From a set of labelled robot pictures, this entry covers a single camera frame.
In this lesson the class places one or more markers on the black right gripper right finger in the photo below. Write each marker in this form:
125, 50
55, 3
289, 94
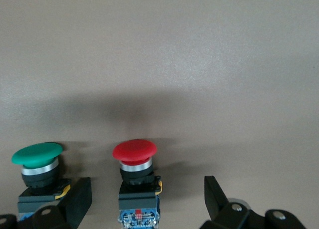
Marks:
224, 216

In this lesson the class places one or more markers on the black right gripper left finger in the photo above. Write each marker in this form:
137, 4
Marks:
62, 214

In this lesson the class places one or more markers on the red mushroom push button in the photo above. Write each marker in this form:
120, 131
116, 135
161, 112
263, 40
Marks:
134, 150

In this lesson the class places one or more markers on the green mushroom push button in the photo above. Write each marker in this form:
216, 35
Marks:
37, 153

